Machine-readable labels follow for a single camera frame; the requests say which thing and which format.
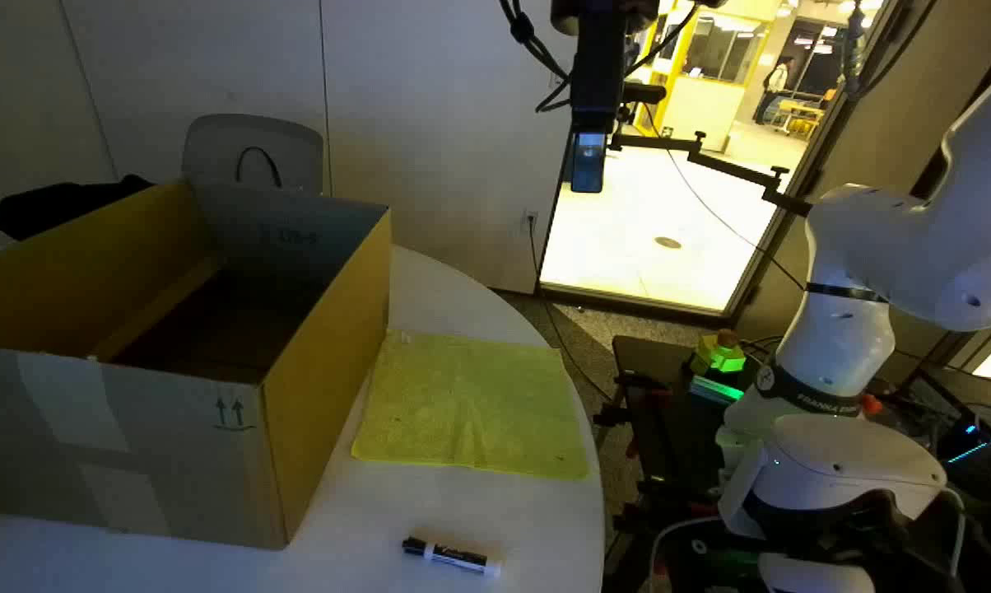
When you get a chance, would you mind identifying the yellow cloth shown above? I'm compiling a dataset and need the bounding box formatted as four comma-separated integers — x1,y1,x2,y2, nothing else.
351,330,588,481

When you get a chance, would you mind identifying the black and white marker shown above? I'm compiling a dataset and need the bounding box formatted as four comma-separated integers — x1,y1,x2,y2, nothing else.
401,537,502,575

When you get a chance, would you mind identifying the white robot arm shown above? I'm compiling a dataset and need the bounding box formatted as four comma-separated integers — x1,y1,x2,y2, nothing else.
719,87,991,593

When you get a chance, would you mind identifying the black cloth bundle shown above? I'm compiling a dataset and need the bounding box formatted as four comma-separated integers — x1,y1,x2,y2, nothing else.
0,173,150,239

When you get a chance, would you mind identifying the grey chair back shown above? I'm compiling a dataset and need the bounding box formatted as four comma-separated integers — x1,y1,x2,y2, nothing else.
181,112,322,194

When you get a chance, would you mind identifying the open cardboard box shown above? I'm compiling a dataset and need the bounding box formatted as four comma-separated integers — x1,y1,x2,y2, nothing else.
0,182,392,547

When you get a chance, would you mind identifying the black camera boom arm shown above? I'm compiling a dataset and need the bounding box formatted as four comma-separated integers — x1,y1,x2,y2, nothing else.
609,131,813,217

